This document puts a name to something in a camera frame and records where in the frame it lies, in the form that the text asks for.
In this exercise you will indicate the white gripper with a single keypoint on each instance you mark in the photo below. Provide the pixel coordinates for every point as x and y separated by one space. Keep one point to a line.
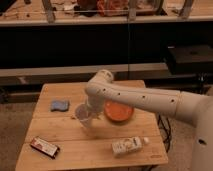
84 116

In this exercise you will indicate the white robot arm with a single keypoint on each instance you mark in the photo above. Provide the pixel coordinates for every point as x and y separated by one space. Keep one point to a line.
193 109

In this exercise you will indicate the orange ceramic bowl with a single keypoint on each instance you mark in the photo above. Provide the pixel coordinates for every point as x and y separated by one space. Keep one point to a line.
117 112

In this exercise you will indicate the blue sponge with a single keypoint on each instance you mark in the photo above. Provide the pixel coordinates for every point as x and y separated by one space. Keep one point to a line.
58 105

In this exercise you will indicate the wooden slatted table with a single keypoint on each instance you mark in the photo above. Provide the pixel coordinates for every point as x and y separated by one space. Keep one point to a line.
81 148

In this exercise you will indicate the red black snack box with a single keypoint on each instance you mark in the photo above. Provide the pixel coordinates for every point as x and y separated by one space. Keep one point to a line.
44 147

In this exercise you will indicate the white plastic bottle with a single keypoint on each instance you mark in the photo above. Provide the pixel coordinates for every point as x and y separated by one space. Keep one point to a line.
128 145

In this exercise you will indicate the black box on right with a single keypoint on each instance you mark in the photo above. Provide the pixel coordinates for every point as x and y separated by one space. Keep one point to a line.
190 59

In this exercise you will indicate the long wooden shelf bench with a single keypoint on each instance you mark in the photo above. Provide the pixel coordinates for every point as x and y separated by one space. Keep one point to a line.
102 12

